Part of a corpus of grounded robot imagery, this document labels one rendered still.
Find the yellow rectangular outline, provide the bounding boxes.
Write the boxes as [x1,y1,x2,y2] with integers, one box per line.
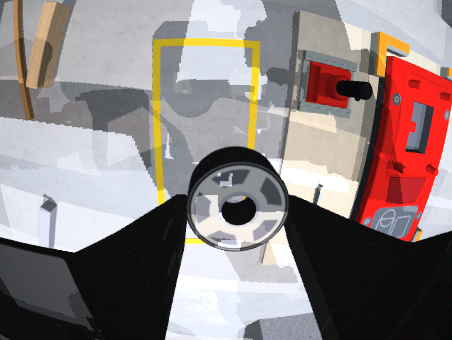
[152,38,261,205]

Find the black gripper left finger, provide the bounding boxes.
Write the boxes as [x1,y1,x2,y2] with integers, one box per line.
[0,194,187,340]

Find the tan wooden block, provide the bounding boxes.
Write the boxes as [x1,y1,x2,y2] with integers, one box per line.
[25,1,70,89]

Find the black wheel with grey rim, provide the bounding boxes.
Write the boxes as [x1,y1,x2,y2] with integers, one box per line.
[185,146,291,251]

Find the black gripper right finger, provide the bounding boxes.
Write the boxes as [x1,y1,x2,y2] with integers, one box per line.
[283,194,452,340]

